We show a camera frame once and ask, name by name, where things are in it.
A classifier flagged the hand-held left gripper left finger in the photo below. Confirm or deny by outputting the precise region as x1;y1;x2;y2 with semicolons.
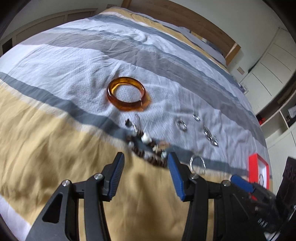
25;152;125;241

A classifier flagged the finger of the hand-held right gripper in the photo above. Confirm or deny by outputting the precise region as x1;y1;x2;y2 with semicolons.
231;175;256;194

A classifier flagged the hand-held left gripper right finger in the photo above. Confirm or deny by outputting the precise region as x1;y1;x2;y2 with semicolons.
167;152;266;241

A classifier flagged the red cardboard box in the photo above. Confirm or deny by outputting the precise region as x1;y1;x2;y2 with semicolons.
248;153;270;201

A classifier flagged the dark beaded bracelet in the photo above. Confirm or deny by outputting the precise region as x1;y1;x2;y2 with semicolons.
126;133;171;169

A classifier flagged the hook dangle earring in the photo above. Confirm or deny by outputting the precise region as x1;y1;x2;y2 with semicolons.
125;113;144;139

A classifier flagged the silver earrings cluster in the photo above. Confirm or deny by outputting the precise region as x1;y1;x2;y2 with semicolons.
203;126;219;146

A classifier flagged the orange amber bangle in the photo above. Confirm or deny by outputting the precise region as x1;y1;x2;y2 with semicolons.
106;77;152;113

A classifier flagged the white wardrobe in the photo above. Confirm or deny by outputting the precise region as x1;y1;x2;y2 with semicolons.
239;27;296;163

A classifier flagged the striped bed blanket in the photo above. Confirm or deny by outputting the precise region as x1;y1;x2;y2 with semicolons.
0;6;271;241

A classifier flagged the grey pillow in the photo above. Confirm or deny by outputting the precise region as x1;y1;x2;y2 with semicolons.
180;26;226;65

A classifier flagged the wooden headboard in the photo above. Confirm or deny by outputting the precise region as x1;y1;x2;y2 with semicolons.
121;0;241;67

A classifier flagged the silver twisted bracelet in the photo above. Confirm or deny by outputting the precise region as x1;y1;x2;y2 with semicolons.
189;155;206;174

